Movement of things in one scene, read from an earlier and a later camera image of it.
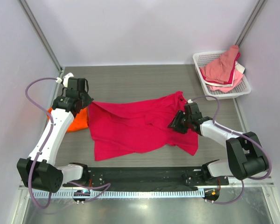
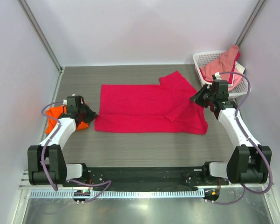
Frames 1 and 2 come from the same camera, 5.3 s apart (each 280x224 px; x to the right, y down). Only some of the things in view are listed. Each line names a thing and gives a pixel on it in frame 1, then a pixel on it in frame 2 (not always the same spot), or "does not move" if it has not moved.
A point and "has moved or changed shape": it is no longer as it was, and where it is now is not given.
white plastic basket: x=201 y=59 does not move
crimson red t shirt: x=127 y=127 has moved or changed shape
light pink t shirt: x=237 y=76 does not move
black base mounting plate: x=149 y=176 does not move
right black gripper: x=176 y=122 to x=197 y=98
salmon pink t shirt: x=220 y=69 does not move
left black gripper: x=88 y=101 to x=92 y=115
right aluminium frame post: x=259 y=7 does not move
